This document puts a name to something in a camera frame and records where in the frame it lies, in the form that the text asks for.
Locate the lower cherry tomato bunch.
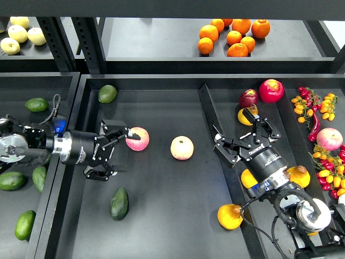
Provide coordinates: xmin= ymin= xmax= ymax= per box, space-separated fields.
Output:
xmin=309 ymin=144 xmax=344 ymax=200

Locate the light green avocado bottom left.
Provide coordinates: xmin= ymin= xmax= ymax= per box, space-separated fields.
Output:
xmin=15 ymin=210 xmax=36 ymax=241

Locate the orange pile on shelf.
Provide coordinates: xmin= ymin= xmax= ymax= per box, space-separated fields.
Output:
xmin=197 ymin=18 xmax=271 ymax=57

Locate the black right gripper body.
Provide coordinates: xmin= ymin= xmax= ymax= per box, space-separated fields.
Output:
xmin=240 ymin=145 xmax=288 ymax=189

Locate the pale pear top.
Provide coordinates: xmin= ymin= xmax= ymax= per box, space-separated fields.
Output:
xmin=10 ymin=16 xmax=30 ymax=29

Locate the avocado beside tray wall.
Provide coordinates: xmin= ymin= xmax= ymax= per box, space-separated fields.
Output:
xmin=32 ymin=166 xmax=46 ymax=194

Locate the light green avocado top corner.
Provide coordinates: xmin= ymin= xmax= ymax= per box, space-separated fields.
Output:
xmin=98 ymin=85 xmax=117 ymax=104

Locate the bright red apple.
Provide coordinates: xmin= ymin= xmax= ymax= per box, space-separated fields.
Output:
xmin=258 ymin=79 xmax=285 ymax=103

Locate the dark green avocado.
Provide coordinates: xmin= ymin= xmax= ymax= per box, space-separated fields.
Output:
xmin=109 ymin=187 xmax=128 ymax=220

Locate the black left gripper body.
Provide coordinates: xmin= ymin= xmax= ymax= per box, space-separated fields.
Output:
xmin=61 ymin=131 xmax=113 ymax=167

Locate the pale pear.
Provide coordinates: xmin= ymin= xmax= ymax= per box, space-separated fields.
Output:
xmin=27 ymin=27 xmax=46 ymax=46
xmin=10 ymin=16 xmax=30 ymax=29
xmin=8 ymin=25 xmax=28 ymax=43
xmin=1 ymin=37 xmax=20 ymax=56

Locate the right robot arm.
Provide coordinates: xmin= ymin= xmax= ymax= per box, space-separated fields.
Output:
xmin=207 ymin=108 xmax=344 ymax=258

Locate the black tray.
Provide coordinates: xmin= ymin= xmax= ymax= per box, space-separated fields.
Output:
xmin=1 ymin=72 xmax=80 ymax=258
xmin=33 ymin=74 xmax=345 ymax=259

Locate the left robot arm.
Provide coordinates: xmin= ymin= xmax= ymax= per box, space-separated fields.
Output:
xmin=1 ymin=94 xmax=141 ymax=181

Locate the red chili pepper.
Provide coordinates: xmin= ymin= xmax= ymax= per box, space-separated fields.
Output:
xmin=307 ymin=113 xmax=321 ymax=142

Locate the avocado lower left edge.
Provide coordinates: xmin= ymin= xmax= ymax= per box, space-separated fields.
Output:
xmin=1 ymin=172 xmax=27 ymax=190

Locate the pale pear front left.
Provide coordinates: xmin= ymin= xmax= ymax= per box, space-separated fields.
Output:
xmin=1 ymin=37 xmax=20 ymax=56

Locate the upper cherry tomato bunch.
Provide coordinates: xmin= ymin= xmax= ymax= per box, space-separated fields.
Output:
xmin=291 ymin=86 xmax=338 ymax=129

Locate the pale pear right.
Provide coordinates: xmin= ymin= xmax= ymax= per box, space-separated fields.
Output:
xmin=27 ymin=27 xmax=46 ymax=46

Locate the black centre tray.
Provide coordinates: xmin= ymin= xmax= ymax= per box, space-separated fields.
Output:
xmin=33 ymin=74 xmax=345 ymax=259

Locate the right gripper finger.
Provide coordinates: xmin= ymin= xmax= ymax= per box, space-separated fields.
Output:
xmin=212 ymin=124 xmax=250 ymax=168
xmin=243 ymin=108 xmax=280 ymax=147

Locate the pale pear middle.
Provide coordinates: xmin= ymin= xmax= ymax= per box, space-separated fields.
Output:
xmin=8 ymin=25 xmax=28 ymax=43

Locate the green avocado upper left tray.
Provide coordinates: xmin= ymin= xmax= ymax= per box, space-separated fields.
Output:
xmin=25 ymin=98 xmax=49 ymax=112

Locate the black shelf upright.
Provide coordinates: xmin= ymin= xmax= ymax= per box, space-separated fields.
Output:
xmin=72 ymin=17 xmax=108 ymax=74

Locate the black tray divider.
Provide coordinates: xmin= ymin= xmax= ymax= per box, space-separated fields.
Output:
xmin=198 ymin=84 xmax=267 ymax=258

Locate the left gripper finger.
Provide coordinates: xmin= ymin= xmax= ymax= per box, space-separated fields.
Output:
xmin=84 ymin=162 xmax=118 ymax=181
xmin=100 ymin=119 xmax=141 ymax=149

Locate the dark red apple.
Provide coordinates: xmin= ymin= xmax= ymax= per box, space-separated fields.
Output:
xmin=239 ymin=88 xmax=258 ymax=108

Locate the cherry tomato bunch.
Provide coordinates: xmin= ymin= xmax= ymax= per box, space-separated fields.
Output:
xmin=291 ymin=86 xmax=338 ymax=129
xmin=309 ymin=144 xmax=344 ymax=200

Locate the pink apple right side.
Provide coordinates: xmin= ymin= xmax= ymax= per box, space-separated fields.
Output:
xmin=316 ymin=127 xmax=343 ymax=151

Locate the pale yellow pink apple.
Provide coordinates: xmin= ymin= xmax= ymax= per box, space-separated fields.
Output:
xmin=170 ymin=135 xmax=194 ymax=160

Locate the black left tray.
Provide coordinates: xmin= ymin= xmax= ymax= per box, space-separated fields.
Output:
xmin=1 ymin=72 xmax=80 ymax=258

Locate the pink red apple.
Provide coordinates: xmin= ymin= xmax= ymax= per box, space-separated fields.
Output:
xmin=126 ymin=127 xmax=150 ymax=152

